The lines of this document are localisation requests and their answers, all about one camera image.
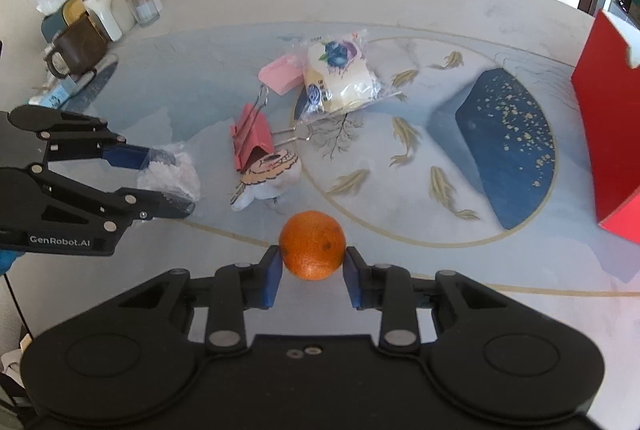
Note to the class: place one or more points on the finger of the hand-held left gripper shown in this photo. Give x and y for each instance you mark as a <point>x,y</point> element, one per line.
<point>160,207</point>
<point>125,155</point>

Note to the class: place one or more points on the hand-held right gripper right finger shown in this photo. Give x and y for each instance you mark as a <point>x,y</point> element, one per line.
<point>354,280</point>

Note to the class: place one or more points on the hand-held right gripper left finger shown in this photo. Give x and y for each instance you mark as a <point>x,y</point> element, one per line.
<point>272,277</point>

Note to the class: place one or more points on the clear plastic wrap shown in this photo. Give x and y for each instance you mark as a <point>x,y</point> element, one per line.
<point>170,180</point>

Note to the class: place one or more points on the orange tangerine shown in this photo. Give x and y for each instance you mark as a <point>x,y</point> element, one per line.
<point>312,242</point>

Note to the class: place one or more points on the pink binder clip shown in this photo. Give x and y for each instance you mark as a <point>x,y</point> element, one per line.
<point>252,134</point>

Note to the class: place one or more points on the pink small box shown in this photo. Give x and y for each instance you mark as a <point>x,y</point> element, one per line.
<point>280,74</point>

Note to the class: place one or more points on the bread pack with blueberry print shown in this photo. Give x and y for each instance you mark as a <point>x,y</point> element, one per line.
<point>340,79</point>

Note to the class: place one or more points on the red cardboard box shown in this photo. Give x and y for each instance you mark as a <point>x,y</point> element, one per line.
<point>610,134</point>

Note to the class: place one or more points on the light blue packet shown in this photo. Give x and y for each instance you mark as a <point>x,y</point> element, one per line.
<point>55,97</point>

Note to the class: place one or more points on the brown mug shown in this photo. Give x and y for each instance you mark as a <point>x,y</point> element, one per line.
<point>80,44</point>

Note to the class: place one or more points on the white small appliance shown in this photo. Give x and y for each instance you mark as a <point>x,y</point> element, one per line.
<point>105,14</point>

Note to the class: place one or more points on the clear glass cup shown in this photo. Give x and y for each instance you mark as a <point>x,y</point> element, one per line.
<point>142,7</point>

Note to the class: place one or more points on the blue yellow lidded container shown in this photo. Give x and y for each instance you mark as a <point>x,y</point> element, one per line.
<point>70,7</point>

